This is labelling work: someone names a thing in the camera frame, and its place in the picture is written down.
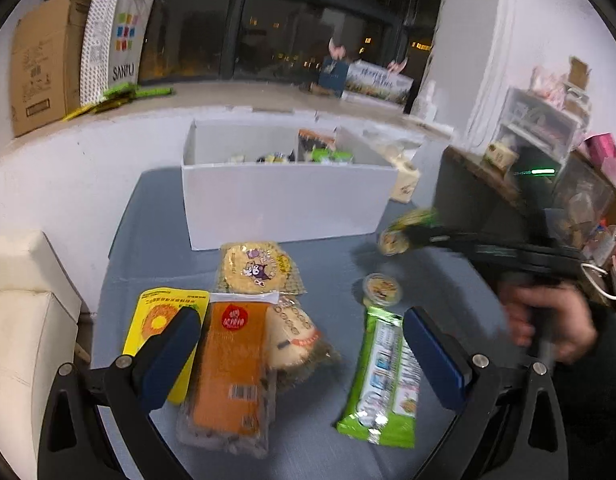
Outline yellow snack packet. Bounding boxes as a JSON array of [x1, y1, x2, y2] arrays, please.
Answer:
[[122, 287, 210, 405]]

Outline green white cracker pack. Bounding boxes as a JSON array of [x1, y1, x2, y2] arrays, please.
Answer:
[[335, 307, 422, 448]]

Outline orange cake pack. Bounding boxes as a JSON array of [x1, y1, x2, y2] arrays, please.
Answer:
[[177, 292, 279, 458]]

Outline small jelly cup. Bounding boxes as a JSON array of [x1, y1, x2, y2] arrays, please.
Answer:
[[362, 273, 402, 309]]

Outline round cookie pack purple print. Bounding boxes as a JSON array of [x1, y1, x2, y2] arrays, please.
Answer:
[[215, 240, 306, 296]]

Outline brown white snack bag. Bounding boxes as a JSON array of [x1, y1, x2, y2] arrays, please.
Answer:
[[297, 129, 335, 162]]

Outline person's right hand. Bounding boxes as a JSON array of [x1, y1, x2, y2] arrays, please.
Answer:
[[498, 283, 598, 363]]

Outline clear plastic bin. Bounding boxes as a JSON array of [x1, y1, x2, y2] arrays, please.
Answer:
[[547, 153, 614, 249]]

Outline wooden side shelf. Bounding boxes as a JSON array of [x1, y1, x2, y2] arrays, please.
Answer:
[[444, 146, 524, 210]]

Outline grey table cloth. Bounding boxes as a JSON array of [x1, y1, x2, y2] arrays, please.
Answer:
[[92, 168, 517, 479]]

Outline white leather sofa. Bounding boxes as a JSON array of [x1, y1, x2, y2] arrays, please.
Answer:
[[0, 231, 82, 479]]

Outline yellow tissue pack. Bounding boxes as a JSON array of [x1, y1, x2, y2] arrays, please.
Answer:
[[383, 150, 421, 204]]

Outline clear plastic drawer unit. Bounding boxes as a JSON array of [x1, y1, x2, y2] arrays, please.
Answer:
[[494, 87, 584, 162]]

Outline pink gift box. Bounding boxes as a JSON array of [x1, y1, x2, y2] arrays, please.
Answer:
[[585, 132, 616, 167]]

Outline white plastic bottle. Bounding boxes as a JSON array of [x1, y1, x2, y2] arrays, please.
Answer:
[[412, 79, 437, 122]]

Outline small brown open carton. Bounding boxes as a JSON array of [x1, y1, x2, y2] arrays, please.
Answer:
[[567, 56, 590, 90]]

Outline white cardboard organizer box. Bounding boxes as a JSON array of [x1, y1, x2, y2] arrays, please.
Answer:
[[181, 120, 397, 250]]

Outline printed landscape tissue box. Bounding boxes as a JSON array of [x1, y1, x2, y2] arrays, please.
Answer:
[[318, 58, 413, 107]]

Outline green snack packets on sill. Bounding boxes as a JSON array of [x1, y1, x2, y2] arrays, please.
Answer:
[[62, 82, 174, 122]]

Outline brown cardboard box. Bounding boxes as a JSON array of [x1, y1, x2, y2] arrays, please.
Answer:
[[10, 0, 91, 136]]

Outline white SANFU shopping bag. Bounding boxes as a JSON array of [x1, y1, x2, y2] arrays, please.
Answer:
[[79, 0, 154, 106]]

